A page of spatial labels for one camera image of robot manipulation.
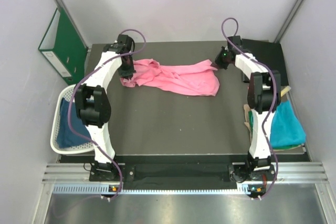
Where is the turquoise folded towel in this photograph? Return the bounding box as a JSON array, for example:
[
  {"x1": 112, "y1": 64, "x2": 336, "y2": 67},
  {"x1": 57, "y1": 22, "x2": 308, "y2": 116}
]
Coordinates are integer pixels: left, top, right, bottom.
[{"x1": 270, "y1": 101, "x2": 306, "y2": 149}]

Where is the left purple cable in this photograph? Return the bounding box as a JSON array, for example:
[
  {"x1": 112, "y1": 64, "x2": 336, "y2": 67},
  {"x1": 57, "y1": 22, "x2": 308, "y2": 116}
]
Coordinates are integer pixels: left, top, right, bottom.
[{"x1": 67, "y1": 28, "x2": 147, "y2": 199}]

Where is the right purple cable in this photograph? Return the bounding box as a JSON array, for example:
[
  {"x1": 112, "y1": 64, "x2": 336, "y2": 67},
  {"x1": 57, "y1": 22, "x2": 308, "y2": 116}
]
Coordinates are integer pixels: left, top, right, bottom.
[{"x1": 220, "y1": 17, "x2": 282, "y2": 200}]

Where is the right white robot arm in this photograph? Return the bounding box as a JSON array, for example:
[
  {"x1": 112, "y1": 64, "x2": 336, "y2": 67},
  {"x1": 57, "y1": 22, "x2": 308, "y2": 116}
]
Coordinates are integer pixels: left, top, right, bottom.
[{"x1": 213, "y1": 36, "x2": 281, "y2": 180}]

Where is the aluminium extrusion rail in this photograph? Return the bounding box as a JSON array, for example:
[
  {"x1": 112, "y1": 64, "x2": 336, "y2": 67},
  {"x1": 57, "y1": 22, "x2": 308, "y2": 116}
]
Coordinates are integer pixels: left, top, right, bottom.
[{"x1": 42, "y1": 162, "x2": 328, "y2": 184}]

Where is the grey slotted cable duct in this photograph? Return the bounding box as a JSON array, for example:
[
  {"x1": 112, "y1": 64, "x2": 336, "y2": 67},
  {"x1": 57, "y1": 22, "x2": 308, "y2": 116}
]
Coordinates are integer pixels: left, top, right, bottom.
[{"x1": 52, "y1": 184, "x2": 262, "y2": 196}]

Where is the green folded towel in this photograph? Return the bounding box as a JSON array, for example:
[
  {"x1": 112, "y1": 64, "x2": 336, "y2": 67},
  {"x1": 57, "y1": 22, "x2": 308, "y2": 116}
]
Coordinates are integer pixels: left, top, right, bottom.
[{"x1": 248, "y1": 111, "x2": 302, "y2": 152}]

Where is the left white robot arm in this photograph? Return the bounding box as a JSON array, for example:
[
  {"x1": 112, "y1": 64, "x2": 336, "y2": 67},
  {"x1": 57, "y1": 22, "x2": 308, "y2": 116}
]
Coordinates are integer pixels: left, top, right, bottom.
[{"x1": 74, "y1": 34, "x2": 135, "y2": 181}]

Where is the dark blue towel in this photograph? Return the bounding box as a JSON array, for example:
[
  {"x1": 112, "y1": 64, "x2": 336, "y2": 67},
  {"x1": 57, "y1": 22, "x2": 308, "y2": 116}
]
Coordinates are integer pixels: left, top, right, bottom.
[{"x1": 56, "y1": 98, "x2": 90, "y2": 148}]

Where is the white perforated plastic basket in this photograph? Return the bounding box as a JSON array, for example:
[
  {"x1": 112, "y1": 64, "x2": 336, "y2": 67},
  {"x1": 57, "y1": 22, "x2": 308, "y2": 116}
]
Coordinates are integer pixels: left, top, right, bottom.
[{"x1": 50, "y1": 84, "x2": 94, "y2": 155}]

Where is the purple cable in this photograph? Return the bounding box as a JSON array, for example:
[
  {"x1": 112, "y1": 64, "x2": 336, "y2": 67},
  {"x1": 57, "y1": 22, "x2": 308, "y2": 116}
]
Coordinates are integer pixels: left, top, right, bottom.
[
  {"x1": 67, "y1": 28, "x2": 147, "y2": 199},
  {"x1": 220, "y1": 17, "x2": 282, "y2": 200}
]

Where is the pink towel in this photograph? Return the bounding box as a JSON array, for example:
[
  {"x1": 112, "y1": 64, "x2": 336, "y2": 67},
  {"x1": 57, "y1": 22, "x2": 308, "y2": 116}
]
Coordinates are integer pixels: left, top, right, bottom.
[{"x1": 120, "y1": 59, "x2": 220, "y2": 96}]

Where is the green lever arch binder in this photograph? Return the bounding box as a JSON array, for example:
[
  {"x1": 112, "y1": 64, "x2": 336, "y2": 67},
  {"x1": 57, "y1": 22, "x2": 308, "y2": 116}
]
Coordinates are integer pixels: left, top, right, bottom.
[{"x1": 38, "y1": 8, "x2": 87, "y2": 85}]

